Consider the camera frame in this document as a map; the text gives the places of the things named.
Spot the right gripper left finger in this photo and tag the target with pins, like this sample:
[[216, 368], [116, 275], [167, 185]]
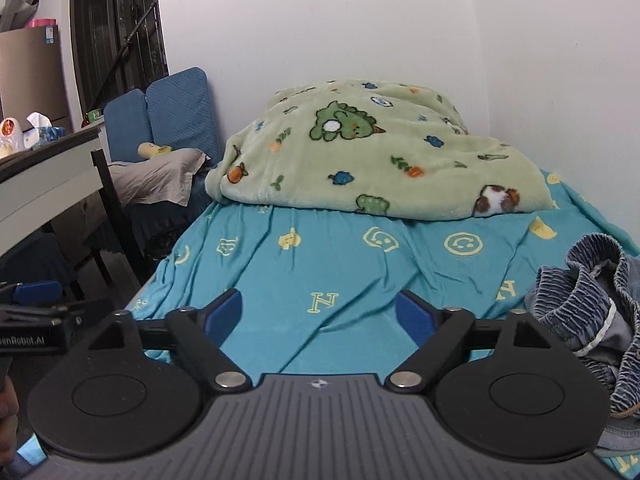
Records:
[[199, 335]]

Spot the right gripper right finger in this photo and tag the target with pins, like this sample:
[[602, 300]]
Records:
[[439, 335]]

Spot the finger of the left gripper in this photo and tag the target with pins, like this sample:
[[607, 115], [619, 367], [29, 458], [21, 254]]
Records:
[[43, 292]]

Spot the blue denim jeans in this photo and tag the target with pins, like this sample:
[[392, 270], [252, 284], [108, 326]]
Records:
[[592, 305]]

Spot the person's left hand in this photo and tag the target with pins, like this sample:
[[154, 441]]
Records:
[[9, 408]]

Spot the white desk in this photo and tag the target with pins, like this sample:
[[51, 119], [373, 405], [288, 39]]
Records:
[[38, 186]]

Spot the teal patterned bed sheet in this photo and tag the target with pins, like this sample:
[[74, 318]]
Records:
[[319, 286]]

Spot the grey pillow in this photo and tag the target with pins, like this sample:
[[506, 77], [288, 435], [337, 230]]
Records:
[[163, 178]]

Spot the white tissue pack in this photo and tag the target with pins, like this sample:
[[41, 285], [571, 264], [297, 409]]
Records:
[[42, 132]]

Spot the yellow plush toy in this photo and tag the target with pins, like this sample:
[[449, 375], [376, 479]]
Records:
[[148, 150]]

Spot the green cartoon fleece blanket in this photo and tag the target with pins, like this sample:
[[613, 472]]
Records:
[[373, 147]]

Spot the blue cushion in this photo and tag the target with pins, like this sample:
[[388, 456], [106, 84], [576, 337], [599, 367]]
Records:
[[176, 110]]

